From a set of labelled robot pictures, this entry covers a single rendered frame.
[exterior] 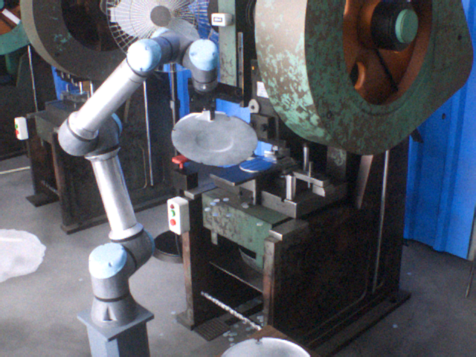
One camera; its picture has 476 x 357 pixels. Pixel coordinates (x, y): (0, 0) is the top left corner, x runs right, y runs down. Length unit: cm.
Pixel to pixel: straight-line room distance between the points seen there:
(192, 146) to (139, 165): 176
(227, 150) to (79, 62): 138
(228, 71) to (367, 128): 62
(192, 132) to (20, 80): 334
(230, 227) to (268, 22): 89
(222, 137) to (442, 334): 134
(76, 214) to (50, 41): 111
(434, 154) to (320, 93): 163
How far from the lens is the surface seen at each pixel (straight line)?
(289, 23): 144
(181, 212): 215
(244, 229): 203
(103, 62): 310
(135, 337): 182
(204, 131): 181
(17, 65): 507
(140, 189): 365
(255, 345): 176
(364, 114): 168
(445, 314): 269
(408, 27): 170
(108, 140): 170
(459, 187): 302
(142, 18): 263
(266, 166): 204
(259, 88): 202
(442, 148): 301
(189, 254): 228
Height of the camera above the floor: 149
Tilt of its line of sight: 22 degrees down
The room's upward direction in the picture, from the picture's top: 1 degrees counter-clockwise
